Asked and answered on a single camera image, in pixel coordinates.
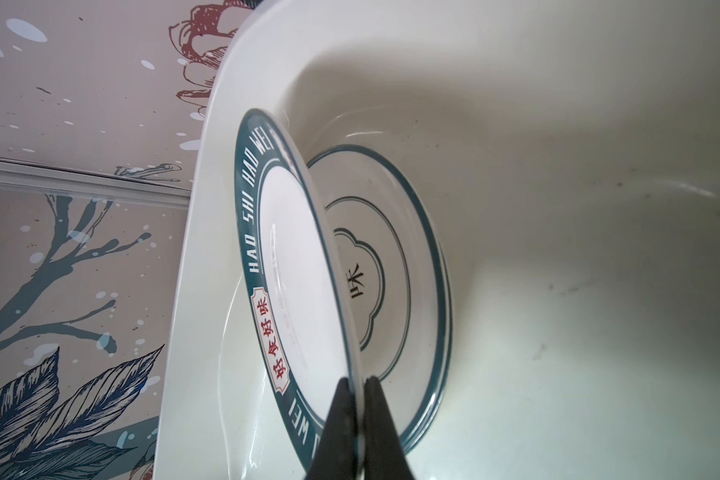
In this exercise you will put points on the white flower plate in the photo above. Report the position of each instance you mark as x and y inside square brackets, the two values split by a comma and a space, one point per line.
[413, 436]
[388, 251]

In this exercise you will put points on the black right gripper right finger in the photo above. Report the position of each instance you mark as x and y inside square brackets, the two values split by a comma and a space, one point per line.
[384, 456]

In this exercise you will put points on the green rim plate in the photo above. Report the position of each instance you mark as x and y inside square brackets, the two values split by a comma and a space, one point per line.
[290, 267]

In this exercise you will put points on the aluminium frame crossbar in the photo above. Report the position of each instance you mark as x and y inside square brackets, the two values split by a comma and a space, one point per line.
[23, 175]

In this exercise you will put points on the white plastic bin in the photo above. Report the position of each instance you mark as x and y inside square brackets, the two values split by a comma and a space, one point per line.
[568, 154]

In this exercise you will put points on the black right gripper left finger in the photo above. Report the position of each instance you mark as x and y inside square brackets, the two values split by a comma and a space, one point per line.
[336, 457]

